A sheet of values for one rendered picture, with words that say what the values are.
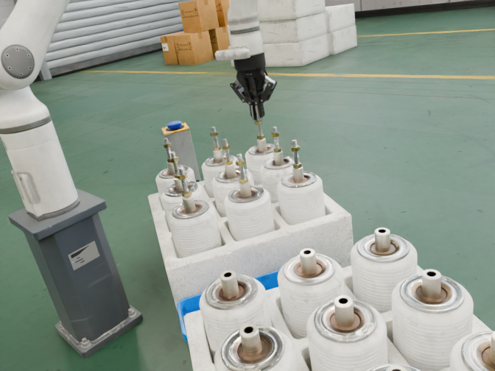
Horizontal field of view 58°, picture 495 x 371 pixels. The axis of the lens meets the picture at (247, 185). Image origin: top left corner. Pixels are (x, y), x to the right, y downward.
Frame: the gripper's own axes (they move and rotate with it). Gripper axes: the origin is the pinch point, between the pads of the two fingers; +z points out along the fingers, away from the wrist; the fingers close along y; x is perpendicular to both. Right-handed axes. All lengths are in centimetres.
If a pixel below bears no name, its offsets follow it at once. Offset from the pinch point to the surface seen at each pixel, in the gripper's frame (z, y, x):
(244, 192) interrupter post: 9.1, -12.1, 24.6
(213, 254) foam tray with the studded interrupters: 17.3, -11.0, 35.9
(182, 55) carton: 25, 279, -261
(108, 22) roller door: -16, 452, -313
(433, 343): 14, -54, 45
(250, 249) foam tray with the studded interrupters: 18.4, -15.9, 30.6
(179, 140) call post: 6.5, 22.6, 6.8
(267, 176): 11.5, -8.9, 11.8
